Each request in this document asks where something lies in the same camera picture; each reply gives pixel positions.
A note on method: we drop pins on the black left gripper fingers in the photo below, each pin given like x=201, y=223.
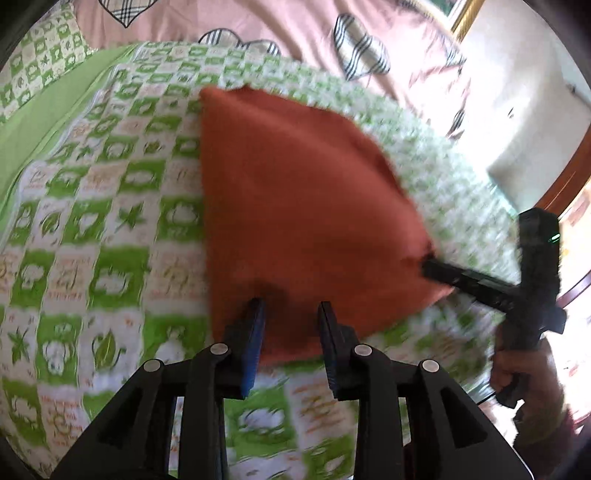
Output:
x=485, y=289

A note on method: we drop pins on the green checkered bed quilt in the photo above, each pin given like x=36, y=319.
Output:
x=102, y=252

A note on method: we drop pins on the gold framed landscape painting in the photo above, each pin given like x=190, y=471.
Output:
x=456, y=15

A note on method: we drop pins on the pink heart pattern duvet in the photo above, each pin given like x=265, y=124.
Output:
x=398, y=49

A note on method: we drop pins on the rust orange knit garment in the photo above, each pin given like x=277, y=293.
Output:
x=302, y=207

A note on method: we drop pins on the wooden window frame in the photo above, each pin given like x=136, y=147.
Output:
x=569, y=198

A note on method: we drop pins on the green checkered pillow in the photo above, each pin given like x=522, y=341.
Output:
x=52, y=47

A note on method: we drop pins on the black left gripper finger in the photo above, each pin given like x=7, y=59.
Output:
x=415, y=421
x=130, y=437

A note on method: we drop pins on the person's right hand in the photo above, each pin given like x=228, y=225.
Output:
x=544, y=406

